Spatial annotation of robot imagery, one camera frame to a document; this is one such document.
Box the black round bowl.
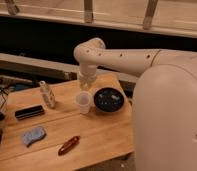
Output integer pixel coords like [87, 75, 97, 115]
[93, 87, 124, 112]

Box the red-brown pocket knife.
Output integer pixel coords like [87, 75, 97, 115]
[58, 136, 80, 156]

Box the blue sponge cloth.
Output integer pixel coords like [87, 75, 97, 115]
[21, 126, 46, 147]

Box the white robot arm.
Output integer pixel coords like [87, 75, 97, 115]
[74, 38, 197, 171]

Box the small clear plastic bottle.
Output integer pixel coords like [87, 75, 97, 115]
[39, 81, 56, 109]

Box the translucent plastic cup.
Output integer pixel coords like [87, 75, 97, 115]
[75, 91, 92, 114]

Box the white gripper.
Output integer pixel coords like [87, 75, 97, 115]
[77, 75, 97, 90]

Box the black rectangular case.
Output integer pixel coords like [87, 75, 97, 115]
[15, 105, 45, 120]

